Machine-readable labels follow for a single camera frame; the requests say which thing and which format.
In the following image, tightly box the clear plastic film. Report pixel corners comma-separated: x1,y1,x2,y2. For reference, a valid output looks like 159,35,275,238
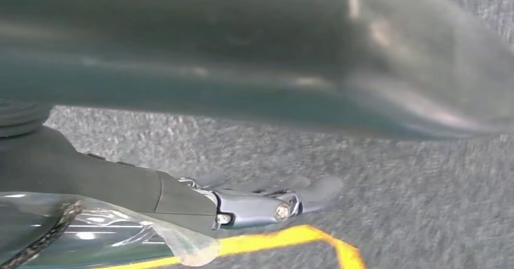
0,191,222,269

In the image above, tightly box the yellow floor tape outline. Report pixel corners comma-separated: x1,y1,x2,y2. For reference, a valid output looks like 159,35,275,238
96,224,367,269

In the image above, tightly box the grey glossy robot body shell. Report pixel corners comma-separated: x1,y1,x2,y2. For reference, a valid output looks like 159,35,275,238
0,0,514,142

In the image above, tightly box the black braided cable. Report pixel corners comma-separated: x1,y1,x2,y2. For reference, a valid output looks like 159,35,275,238
0,201,84,269

